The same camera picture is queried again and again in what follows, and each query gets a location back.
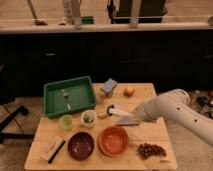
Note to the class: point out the white dish brush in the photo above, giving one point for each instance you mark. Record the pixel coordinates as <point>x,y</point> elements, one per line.
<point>112,110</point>

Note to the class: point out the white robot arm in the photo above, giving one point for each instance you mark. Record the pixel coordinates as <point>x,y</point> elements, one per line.
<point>174,105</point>

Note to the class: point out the orange red bowl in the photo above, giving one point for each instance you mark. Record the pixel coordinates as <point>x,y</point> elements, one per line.
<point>113,141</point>

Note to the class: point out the dark purple bowl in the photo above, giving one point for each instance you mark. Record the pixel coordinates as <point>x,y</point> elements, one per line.
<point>80,146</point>

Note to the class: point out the white scrub brush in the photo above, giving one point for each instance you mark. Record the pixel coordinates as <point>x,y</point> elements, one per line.
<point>52,147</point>

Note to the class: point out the blue sponge block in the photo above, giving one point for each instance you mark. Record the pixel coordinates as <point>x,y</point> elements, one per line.
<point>108,87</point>

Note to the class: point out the yellow banana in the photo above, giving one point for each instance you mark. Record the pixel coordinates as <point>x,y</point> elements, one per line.
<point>103,115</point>

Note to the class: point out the white cup with green item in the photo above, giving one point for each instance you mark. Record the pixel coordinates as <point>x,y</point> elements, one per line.
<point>88,118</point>

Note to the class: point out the grey triangular cloth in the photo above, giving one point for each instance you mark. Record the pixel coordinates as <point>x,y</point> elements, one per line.
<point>127,122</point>

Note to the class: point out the small items in tray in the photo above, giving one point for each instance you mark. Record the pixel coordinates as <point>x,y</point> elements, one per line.
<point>66,97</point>

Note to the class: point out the green plastic tray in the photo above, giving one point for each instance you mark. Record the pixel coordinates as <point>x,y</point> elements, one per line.
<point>81,97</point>

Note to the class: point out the green plastic cup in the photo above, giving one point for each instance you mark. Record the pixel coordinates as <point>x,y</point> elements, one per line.
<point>65,122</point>

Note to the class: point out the bunch of dark grapes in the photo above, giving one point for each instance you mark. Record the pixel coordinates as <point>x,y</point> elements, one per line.
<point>147,150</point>

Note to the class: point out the black office chair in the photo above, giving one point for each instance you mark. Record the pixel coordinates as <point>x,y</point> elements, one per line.
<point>5,98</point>

